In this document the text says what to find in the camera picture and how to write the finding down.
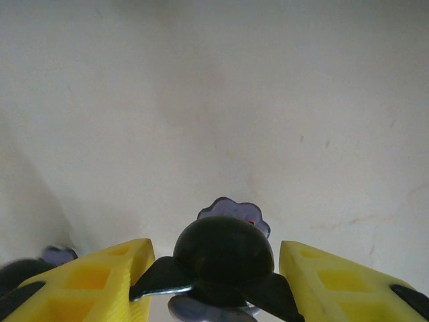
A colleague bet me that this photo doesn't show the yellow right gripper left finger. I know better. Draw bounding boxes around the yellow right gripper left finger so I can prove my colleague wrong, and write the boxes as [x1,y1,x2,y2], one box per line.
[0,238,156,322]

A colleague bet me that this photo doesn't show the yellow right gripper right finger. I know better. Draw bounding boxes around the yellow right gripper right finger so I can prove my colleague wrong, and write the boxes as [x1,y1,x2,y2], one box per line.
[280,240,429,322]

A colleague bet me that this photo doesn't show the black purple devil-eared toy figure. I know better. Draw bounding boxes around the black purple devil-eared toy figure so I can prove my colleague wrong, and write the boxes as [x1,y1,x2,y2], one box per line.
[0,246,80,296]
[129,197,304,322]

